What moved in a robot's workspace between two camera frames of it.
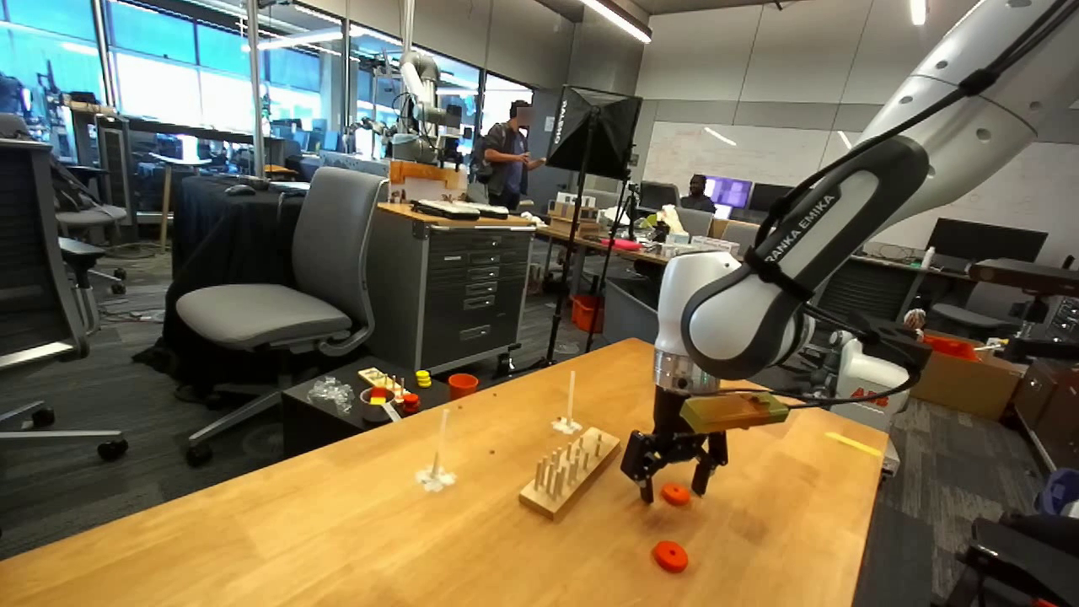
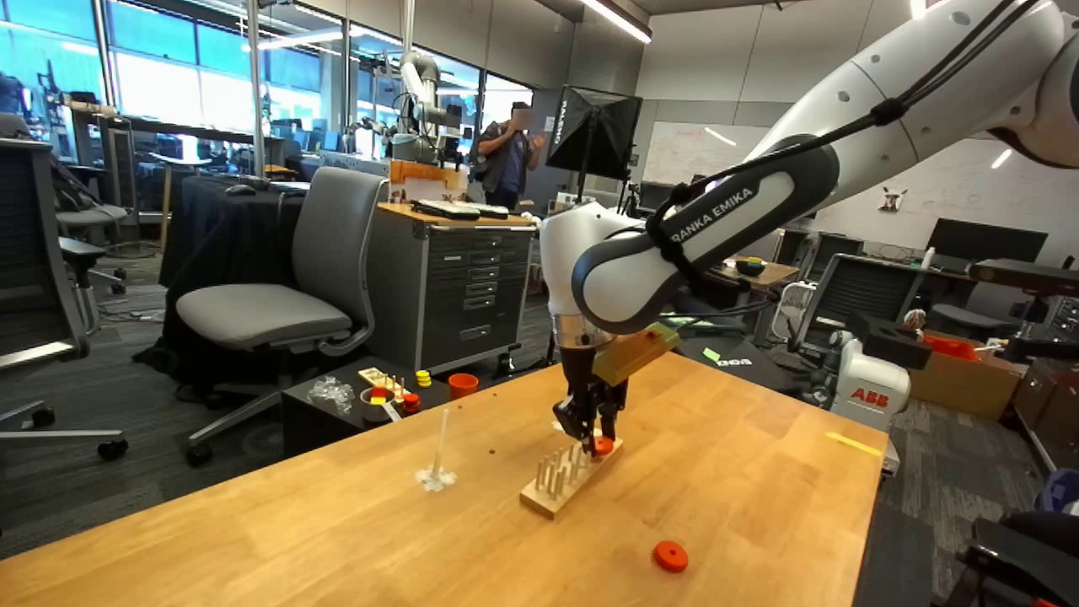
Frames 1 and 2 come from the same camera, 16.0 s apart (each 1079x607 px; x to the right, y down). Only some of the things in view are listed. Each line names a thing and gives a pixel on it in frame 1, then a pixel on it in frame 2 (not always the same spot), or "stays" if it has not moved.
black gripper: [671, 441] to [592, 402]
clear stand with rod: [438, 475] stays
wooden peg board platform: [561, 475] stays
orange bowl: [464, 383] stays
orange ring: [677, 492] to [602, 445]
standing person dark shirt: [506, 155] stays
